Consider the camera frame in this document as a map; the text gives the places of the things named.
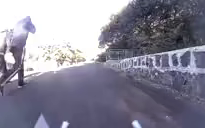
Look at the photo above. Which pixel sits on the metal fence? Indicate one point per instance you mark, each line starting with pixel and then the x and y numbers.
pixel 118 54

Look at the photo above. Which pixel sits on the grey asphalt path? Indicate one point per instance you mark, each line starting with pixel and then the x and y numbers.
pixel 90 96

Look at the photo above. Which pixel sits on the pale sunlit trees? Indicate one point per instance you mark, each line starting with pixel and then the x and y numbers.
pixel 61 55

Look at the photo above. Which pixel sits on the row of dark trees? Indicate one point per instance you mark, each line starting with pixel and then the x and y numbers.
pixel 156 30

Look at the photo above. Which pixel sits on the robot's own part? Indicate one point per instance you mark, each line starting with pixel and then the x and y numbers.
pixel 136 124
pixel 65 124

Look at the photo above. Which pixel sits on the person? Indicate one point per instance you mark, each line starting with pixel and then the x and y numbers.
pixel 15 43

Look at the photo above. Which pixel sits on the dark stone wall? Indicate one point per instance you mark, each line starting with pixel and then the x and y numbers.
pixel 176 71

